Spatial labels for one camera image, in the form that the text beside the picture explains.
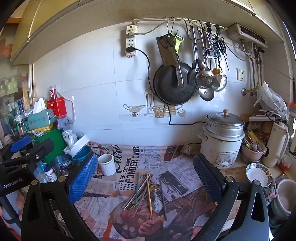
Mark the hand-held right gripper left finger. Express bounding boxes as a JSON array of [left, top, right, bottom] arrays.
[[21, 153, 99, 241]]

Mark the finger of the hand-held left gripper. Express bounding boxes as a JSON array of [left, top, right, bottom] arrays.
[[23, 138, 55, 168], [9, 136, 33, 153]]

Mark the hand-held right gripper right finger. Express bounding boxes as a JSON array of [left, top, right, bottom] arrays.
[[193, 153, 271, 241]]

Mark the white ceramic cup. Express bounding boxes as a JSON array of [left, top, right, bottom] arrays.
[[97, 153, 117, 176]]

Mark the dark grey metal chopstick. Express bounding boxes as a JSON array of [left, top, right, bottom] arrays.
[[159, 178, 168, 221]]

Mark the pile of silver chopsticks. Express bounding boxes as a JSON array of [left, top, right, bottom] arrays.
[[122, 173, 160, 217]]

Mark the gold metal chopstick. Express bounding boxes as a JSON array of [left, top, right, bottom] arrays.
[[146, 171, 153, 215]]

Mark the bundle of mixed utensils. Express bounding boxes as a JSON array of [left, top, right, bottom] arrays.
[[243, 130, 266, 153]]

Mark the green box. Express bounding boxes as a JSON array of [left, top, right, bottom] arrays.
[[31, 127, 67, 166]]

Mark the plastic water bottle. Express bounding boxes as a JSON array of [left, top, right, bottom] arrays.
[[34, 161, 50, 183]]

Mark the yellow box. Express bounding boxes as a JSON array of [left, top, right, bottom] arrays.
[[31, 125, 54, 133]]

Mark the small white bottle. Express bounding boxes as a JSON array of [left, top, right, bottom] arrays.
[[44, 166, 58, 182]]

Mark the blue bowl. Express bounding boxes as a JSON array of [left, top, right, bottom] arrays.
[[72, 145, 92, 163]]

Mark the newspaper print tablecloth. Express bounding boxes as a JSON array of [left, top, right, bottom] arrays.
[[74, 143, 234, 241]]

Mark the teal tissue box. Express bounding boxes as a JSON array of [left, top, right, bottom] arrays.
[[27, 97, 57, 131]]

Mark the printed plastic bag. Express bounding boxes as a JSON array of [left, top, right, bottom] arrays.
[[62, 130, 78, 149]]

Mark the white rice cooker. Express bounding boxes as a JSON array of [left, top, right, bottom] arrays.
[[200, 109, 245, 169]]

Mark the white plastic bowl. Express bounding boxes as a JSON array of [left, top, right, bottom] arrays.
[[63, 136, 90, 158]]

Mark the row of bottles and jars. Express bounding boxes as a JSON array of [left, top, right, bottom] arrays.
[[0, 70, 33, 144]]

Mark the red tin box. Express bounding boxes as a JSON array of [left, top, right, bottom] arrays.
[[46, 97, 66, 116]]

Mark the patterned ceramic bowl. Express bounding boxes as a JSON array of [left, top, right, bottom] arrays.
[[245, 163, 273, 188]]

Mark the pink bowl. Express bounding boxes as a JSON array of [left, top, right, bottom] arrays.
[[241, 142, 267, 163]]

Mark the white thermos jug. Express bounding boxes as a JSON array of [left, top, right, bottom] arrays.
[[262, 120, 290, 168]]

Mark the large white green pot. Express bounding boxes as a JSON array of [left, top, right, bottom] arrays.
[[270, 178, 296, 220]]

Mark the red lid jar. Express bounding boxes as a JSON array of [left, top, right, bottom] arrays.
[[280, 153, 294, 172]]

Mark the flat white box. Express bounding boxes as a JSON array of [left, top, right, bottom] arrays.
[[248, 115, 277, 122]]

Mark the steel ladle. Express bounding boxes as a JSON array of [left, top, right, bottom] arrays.
[[198, 87, 215, 102]]

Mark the black wok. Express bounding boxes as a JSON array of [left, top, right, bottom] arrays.
[[153, 61, 199, 106]]

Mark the clear plastic bag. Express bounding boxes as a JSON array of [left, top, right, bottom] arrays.
[[253, 81, 289, 121]]

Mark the dark metal ladle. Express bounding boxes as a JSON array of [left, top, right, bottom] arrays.
[[187, 25, 200, 87]]

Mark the steel cleaver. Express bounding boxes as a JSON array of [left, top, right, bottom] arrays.
[[156, 34, 179, 67]]

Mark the steel kitchen knife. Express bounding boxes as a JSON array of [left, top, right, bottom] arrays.
[[199, 27, 212, 61]]

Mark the white power strip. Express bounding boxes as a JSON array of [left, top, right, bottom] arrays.
[[125, 24, 137, 57]]

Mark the green peeler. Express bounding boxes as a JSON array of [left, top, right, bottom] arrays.
[[172, 33, 185, 54]]

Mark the thin black cable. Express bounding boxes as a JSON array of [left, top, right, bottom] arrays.
[[265, 111, 289, 122]]

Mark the wire mesh strainer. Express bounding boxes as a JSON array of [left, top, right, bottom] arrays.
[[211, 73, 228, 92]]

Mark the patterned metal handle utensil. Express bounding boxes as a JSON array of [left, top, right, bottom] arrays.
[[174, 54, 185, 88]]

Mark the beige faucet hose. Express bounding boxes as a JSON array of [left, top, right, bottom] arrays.
[[242, 45, 265, 96]]

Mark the black power cable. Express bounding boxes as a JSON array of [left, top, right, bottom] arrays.
[[129, 47, 208, 127]]

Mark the white wall water heater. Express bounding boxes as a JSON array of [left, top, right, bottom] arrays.
[[226, 22, 267, 47]]

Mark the beige wall cabinet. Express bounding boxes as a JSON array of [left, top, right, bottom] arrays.
[[9, 0, 286, 66]]

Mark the white cable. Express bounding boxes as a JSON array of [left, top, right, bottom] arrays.
[[132, 20, 171, 35]]

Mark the metal hanging rail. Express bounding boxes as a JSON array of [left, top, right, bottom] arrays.
[[133, 17, 228, 30]]

